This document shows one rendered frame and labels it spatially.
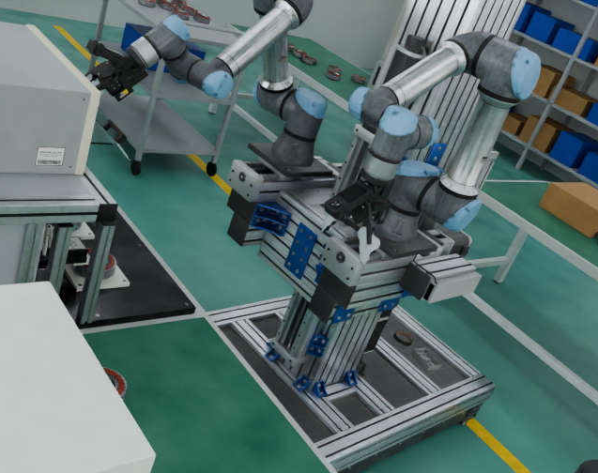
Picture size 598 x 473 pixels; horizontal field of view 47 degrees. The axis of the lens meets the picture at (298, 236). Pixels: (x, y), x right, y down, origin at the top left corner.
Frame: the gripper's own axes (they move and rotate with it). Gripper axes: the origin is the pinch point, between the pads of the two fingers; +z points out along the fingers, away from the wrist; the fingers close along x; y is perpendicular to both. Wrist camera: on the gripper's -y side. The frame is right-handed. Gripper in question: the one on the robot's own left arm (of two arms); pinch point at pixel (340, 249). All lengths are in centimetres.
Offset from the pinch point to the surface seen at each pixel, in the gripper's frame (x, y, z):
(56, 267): 34, -51, 21
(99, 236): 34, -42, 13
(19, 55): 65, -52, -17
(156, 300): 37, -18, 38
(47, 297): -8, -76, -5
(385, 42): 535, 665, 77
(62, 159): 46, -48, 0
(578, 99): 216, 592, 24
